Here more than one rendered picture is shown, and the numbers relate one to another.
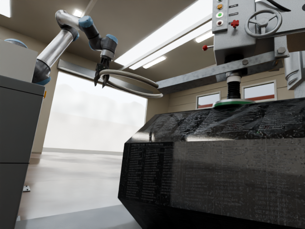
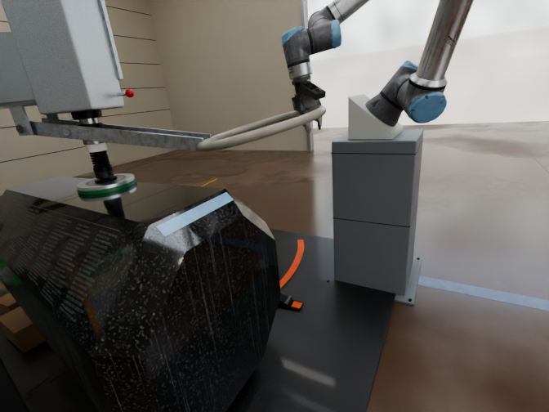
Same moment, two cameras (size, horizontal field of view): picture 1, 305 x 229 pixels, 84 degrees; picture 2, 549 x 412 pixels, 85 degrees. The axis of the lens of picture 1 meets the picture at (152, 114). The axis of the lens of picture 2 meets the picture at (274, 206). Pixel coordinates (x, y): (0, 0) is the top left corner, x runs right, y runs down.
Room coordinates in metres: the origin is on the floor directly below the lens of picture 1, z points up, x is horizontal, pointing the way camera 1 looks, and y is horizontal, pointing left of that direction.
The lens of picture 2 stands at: (2.25, -0.22, 1.10)
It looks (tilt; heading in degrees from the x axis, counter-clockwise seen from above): 20 degrees down; 159
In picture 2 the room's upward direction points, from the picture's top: 5 degrees counter-clockwise
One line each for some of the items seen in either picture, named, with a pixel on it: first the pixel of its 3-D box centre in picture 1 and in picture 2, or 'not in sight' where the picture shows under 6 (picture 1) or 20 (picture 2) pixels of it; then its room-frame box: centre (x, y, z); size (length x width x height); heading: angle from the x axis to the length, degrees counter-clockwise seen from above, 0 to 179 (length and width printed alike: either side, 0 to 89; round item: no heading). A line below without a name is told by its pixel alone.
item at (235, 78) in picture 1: (233, 80); (96, 146); (0.88, -0.43, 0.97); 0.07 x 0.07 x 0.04
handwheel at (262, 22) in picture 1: (261, 28); not in sight; (0.72, -0.49, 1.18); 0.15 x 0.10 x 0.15; 64
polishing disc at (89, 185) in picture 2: (233, 105); (106, 181); (0.88, -0.43, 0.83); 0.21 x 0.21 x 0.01
